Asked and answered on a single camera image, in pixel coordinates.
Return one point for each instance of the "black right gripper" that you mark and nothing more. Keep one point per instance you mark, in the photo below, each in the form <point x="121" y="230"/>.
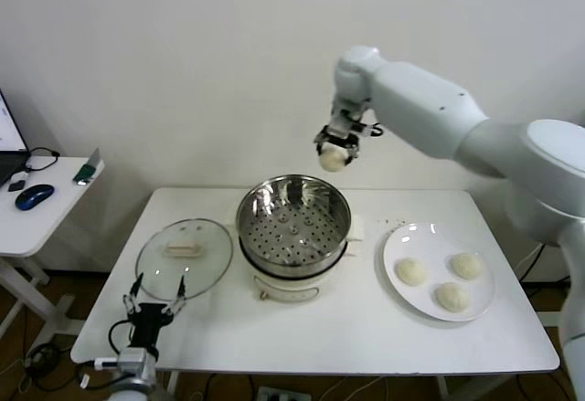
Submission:
<point x="340" y="137"/>

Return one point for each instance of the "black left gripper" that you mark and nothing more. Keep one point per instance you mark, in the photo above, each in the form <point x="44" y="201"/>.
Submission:
<point x="148" y="316"/>

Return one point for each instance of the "white steamed baozi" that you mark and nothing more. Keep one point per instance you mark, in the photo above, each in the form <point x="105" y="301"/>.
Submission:
<point x="333" y="161"/>
<point x="412" y="272"/>
<point x="466" y="266"/>
<point x="452" y="298"/>

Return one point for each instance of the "round glass pot lid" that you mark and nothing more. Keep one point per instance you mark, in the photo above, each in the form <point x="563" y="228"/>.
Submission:
<point x="192" y="259"/>

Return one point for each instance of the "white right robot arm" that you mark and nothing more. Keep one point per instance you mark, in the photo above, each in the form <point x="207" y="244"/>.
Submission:
<point x="411" y="90"/>

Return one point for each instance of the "perforated steel steamer basket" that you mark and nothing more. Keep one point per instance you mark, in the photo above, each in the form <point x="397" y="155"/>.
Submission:
<point x="292" y="232"/>

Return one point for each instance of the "white electric cooker base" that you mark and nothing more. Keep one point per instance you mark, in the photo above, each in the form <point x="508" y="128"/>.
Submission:
<point x="283" y="289"/>

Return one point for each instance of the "large white plate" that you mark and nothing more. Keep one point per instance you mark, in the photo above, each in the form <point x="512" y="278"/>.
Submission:
<point x="425" y="236"/>

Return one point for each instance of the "white side table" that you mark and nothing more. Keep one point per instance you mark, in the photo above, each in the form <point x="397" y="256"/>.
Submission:
<point x="45" y="232"/>

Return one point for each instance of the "blue computer mouse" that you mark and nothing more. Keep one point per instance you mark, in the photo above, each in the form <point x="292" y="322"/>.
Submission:
<point x="33" y="196"/>

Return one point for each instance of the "white floor power strip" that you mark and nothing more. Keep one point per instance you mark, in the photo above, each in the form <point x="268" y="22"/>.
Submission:
<point x="279" y="394"/>

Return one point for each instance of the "small black adapter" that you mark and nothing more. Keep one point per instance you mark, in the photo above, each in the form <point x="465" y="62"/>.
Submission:
<point x="17" y="186"/>

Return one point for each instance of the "small white adapter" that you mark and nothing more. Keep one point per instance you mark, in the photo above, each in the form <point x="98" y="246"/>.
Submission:
<point x="20" y="176"/>

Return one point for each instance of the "black laptop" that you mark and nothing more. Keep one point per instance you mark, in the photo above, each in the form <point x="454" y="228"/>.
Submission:
<point x="8" y="131"/>

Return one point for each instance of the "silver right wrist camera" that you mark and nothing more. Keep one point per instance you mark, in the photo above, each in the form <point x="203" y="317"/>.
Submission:
<point x="361" y="127"/>

